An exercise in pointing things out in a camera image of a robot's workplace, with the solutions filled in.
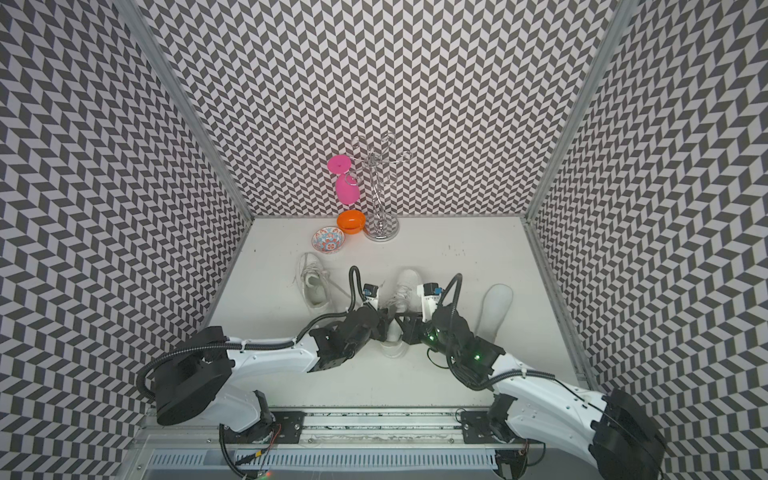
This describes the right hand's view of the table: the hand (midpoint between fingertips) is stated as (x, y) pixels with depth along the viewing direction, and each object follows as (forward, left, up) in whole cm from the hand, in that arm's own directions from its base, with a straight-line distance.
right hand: (396, 321), depth 76 cm
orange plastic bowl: (+45, +18, -9) cm, 49 cm away
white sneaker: (+15, +26, -6) cm, 30 cm away
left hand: (+5, +3, -6) cm, 9 cm away
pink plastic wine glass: (+47, +17, +5) cm, 50 cm away
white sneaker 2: (+8, -2, -3) cm, 9 cm away
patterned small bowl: (+39, +26, -13) cm, 49 cm away
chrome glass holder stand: (+56, +6, +13) cm, 58 cm away
